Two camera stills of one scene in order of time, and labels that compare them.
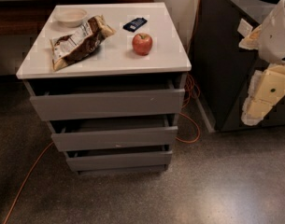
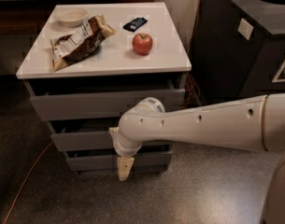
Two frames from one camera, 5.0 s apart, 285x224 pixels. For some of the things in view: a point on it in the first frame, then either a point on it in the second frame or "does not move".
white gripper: (277, 40) → (122, 148)
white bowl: (70, 17) does not move
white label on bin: (244, 28) does not move
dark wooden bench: (24, 16) does not move
